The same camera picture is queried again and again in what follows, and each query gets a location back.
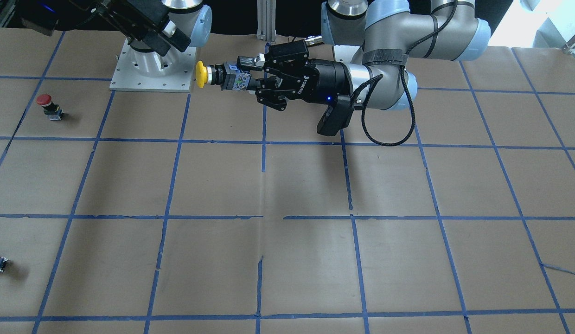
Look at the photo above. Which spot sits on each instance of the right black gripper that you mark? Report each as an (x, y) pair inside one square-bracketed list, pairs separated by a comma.
[(112, 11)]

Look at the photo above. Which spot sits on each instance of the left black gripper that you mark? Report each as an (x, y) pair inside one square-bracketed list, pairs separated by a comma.
[(325, 80)]

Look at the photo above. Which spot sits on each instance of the yellow push button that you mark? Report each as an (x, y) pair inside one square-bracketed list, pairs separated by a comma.
[(227, 75)]

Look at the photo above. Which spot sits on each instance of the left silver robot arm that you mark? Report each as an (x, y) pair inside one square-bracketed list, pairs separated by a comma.
[(386, 35)]

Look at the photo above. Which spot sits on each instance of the red push button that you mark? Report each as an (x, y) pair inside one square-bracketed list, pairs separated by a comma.
[(51, 110)]

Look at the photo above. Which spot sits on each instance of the silver connector on table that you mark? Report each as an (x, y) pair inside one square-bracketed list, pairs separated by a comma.
[(312, 41)]

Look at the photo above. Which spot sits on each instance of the aluminium frame post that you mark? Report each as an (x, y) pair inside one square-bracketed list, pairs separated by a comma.
[(265, 17)]

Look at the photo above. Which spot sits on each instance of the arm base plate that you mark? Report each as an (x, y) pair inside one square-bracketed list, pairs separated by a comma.
[(150, 72)]

